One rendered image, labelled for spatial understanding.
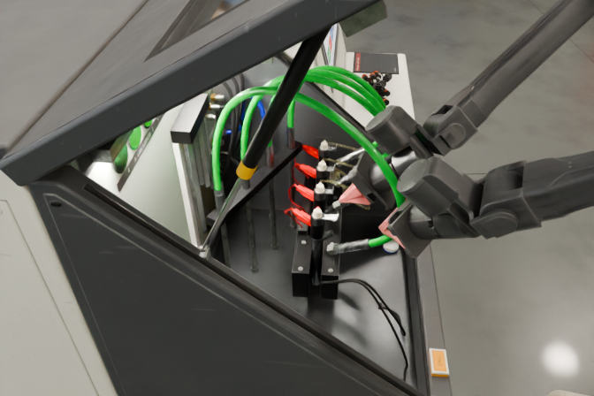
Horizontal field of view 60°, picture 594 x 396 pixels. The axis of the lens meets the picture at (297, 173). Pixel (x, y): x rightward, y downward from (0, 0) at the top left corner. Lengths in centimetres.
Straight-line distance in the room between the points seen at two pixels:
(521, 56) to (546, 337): 162
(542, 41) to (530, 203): 38
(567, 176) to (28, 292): 72
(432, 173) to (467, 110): 25
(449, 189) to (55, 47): 60
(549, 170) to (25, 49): 74
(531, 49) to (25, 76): 78
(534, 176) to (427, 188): 13
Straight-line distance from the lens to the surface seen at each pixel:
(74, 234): 70
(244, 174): 59
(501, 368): 226
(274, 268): 133
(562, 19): 101
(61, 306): 84
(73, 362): 96
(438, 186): 70
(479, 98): 93
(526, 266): 265
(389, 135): 88
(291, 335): 77
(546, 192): 67
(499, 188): 70
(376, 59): 195
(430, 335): 109
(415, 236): 81
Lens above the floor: 182
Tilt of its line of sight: 38 degrees down
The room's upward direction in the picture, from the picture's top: 1 degrees counter-clockwise
